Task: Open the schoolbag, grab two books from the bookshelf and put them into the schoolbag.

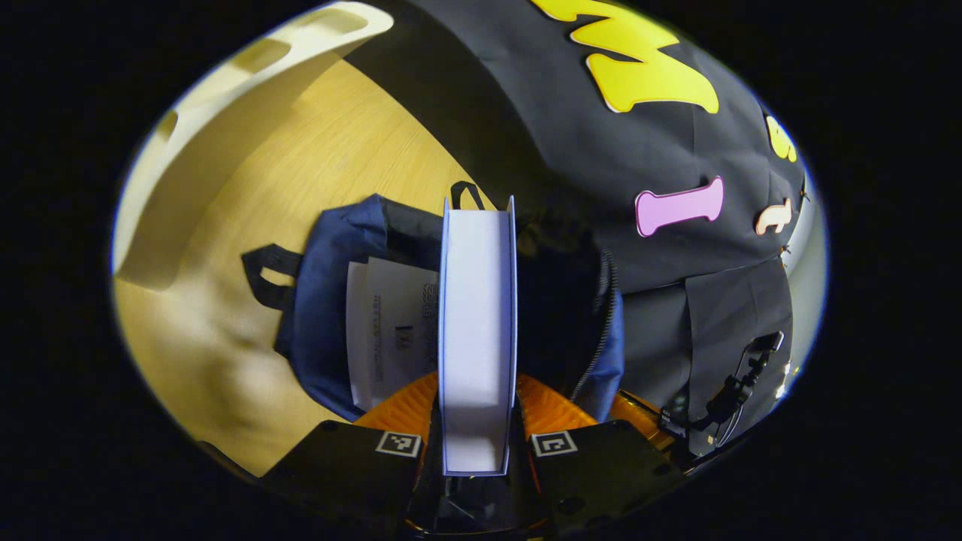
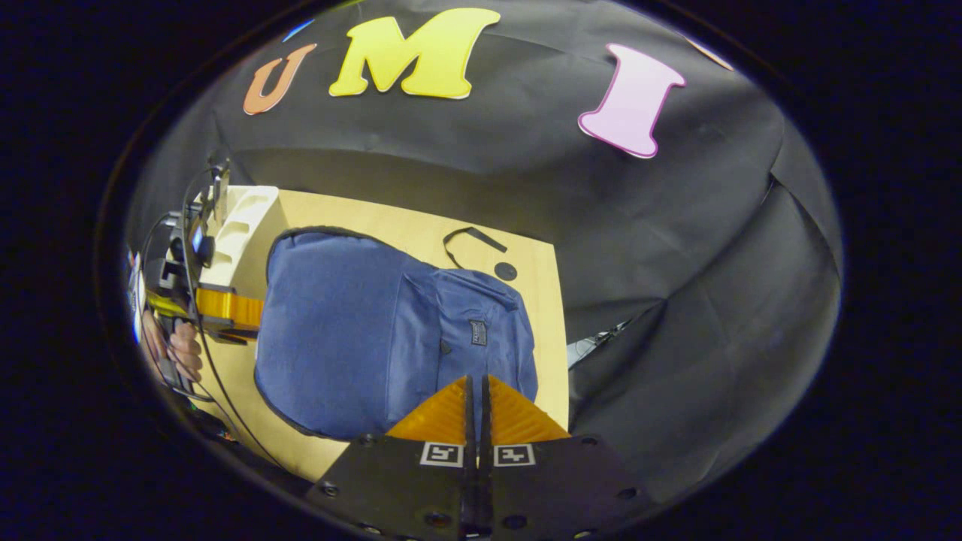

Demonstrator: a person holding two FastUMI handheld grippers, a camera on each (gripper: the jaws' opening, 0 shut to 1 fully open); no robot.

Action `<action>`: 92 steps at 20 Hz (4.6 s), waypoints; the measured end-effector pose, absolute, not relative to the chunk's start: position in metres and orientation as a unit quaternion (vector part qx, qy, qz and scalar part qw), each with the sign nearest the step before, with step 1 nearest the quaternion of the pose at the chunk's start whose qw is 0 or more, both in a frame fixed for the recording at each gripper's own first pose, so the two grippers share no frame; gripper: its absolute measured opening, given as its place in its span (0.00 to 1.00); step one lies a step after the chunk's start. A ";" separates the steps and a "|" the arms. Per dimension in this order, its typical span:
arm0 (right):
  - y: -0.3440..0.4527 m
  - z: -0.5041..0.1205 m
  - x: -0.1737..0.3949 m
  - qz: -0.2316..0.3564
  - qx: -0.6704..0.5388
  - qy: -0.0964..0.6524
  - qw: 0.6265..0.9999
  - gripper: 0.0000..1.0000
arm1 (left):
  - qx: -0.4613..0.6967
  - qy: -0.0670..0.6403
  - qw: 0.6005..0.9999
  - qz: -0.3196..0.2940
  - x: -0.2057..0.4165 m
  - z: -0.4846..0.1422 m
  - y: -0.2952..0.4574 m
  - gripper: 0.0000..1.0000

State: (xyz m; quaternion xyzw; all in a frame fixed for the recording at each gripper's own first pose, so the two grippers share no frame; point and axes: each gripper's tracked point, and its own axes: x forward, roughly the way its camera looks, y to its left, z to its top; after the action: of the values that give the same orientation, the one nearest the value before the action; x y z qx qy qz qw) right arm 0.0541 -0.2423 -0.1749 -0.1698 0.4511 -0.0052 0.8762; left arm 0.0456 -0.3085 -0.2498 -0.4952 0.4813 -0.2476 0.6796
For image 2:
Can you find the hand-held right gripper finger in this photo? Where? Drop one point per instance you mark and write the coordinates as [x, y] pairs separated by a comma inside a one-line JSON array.
[[469, 488], [486, 488]]

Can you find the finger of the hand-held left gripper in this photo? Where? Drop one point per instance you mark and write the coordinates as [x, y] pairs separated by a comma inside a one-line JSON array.
[[233, 312]]

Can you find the white plastic bookshelf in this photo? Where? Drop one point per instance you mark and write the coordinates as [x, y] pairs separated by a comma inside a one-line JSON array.
[[240, 225]]

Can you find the blue schoolbag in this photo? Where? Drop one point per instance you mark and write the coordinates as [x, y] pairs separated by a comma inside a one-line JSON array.
[[353, 330]]

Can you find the small black round disc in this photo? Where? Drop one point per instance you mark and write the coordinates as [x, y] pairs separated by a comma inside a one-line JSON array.
[[506, 271]]

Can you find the black backdrop cloth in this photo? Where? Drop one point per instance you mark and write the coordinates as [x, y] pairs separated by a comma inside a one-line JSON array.
[[601, 225]]

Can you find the grey metal frame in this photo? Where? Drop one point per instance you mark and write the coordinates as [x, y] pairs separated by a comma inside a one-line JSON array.
[[597, 342]]

